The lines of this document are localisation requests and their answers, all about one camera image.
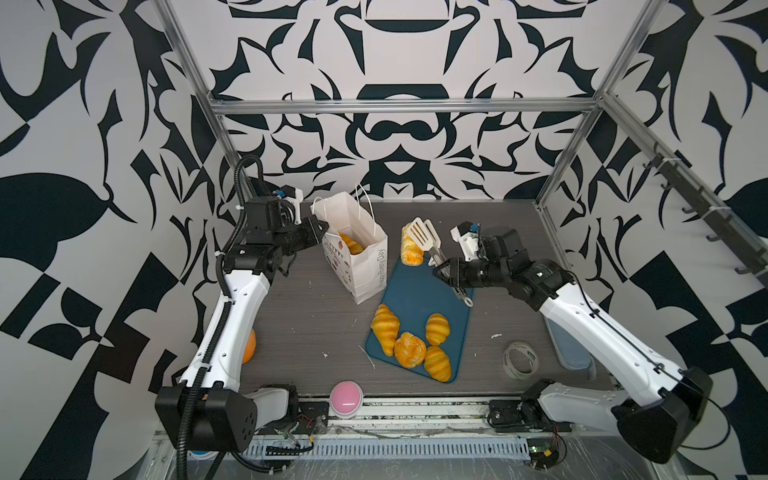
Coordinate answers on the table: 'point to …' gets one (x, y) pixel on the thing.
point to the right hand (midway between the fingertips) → (437, 270)
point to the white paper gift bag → (350, 213)
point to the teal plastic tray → (416, 293)
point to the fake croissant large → (386, 326)
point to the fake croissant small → (437, 328)
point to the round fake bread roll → (409, 350)
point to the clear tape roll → (513, 372)
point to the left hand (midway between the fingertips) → (328, 219)
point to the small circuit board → (543, 452)
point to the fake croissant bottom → (437, 363)
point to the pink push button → (346, 399)
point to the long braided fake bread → (353, 246)
